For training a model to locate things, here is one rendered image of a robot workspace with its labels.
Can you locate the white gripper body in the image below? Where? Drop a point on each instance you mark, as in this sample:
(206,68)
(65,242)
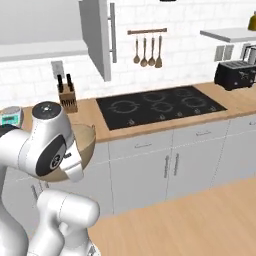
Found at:
(74,168)

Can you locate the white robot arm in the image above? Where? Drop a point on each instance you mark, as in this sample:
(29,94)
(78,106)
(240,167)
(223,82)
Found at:
(33,146)

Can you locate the tan round basket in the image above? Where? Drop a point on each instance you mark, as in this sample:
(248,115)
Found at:
(85,140)

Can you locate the grey cabinet door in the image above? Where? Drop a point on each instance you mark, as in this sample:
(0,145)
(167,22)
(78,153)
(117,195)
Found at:
(96,36)

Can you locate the grey drawer front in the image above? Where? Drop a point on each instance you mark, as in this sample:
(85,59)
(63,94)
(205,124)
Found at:
(241,125)
(123,150)
(186,136)

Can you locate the wooden knife block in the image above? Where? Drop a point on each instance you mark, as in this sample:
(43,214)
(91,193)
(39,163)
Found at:
(68,100)

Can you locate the teal kitchen scale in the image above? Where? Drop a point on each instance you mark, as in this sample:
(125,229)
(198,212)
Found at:
(10,116)

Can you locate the black hob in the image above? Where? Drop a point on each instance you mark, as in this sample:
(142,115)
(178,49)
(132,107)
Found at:
(160,105)

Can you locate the wooden hanging spoon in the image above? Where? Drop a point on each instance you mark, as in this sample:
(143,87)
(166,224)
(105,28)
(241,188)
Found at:
(144,60)
(152,60)
(136,58)

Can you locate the wooden hanging spatula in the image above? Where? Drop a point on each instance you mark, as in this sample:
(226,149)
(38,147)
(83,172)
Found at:
(159,61)

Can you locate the black toaster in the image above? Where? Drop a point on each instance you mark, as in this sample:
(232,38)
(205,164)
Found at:
(235,75)

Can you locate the yellow bottle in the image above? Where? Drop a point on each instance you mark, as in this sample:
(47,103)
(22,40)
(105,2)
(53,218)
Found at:
(252,21)

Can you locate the grey wall socket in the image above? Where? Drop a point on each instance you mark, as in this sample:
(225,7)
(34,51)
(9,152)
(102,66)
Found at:
(224,52)
(57,68)

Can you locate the grey wall cabinet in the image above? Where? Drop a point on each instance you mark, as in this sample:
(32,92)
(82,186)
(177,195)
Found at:
(36,23)

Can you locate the wooden utensil rail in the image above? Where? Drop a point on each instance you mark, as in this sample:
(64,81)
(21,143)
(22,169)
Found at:
(146,31)

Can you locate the grey wall shelf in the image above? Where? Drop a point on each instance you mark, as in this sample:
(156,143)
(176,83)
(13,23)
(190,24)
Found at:
(230,34)

